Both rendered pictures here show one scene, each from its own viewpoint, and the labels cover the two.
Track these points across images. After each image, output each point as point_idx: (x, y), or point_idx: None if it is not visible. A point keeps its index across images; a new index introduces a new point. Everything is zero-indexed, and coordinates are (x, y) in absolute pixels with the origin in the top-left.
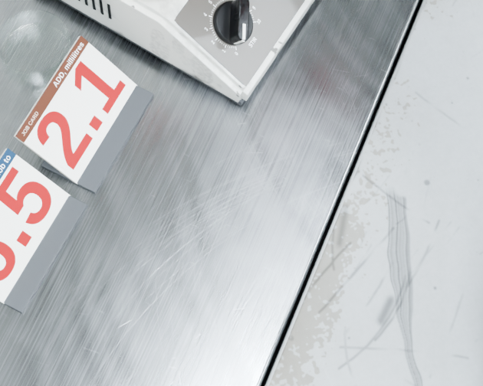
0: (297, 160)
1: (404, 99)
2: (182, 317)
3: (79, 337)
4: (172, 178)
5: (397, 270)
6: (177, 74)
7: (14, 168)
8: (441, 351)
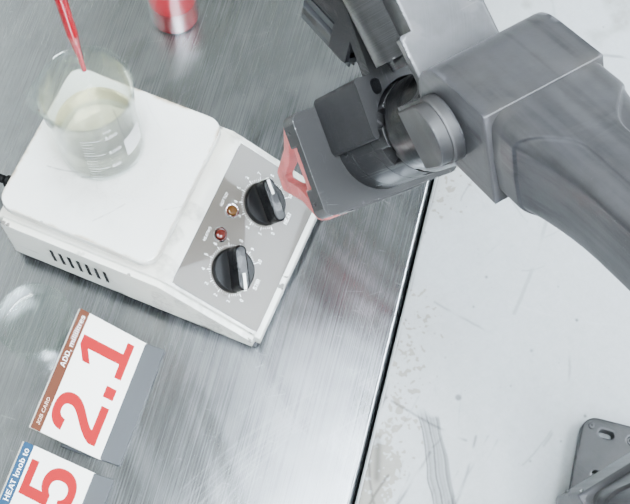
0: (321, 396)
1: (423, 311)
2: None
3: None
4: (197, 436)
5: (440, 497)
6: (186, 324)
7: (35, 459)
8: None
